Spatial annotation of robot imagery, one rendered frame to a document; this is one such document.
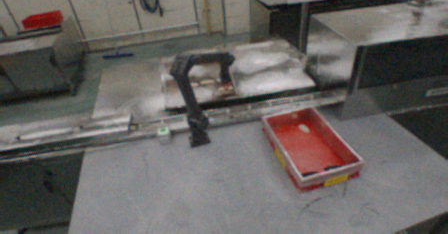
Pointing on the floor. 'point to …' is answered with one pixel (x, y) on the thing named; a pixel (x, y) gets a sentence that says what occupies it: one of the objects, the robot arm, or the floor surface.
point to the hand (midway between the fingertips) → (225, 87)
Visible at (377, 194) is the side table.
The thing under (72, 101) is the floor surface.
